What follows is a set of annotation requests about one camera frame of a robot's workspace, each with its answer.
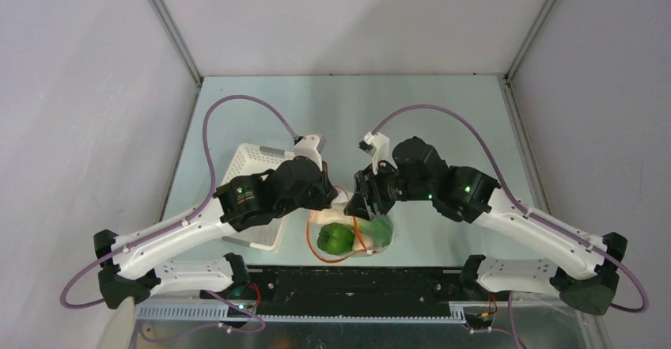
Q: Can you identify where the green bok choy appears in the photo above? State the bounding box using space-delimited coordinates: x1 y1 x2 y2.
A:
309 205 395 256

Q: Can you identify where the green pepper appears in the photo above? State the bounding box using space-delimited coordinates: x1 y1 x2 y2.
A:
317 223 355 256

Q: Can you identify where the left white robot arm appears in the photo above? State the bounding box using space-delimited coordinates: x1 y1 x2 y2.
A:
93 156 338 309

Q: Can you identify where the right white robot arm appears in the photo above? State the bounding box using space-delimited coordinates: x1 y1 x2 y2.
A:
344 133 627 316

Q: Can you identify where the white perforated plastic basket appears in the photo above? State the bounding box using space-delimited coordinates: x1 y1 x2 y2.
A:
222 143 294 252

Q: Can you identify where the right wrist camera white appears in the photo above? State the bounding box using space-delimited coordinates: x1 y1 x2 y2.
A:
358 131 390 175

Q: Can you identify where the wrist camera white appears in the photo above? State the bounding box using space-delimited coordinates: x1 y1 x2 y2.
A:
358 131 390 175
293 133 326 171

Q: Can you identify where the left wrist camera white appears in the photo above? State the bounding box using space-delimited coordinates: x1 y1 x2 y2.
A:
293 133 326 171

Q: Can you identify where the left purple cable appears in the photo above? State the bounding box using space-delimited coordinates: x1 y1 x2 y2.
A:
59 94 301 309

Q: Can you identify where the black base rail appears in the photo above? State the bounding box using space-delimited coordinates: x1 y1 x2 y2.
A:
219 265 489 318

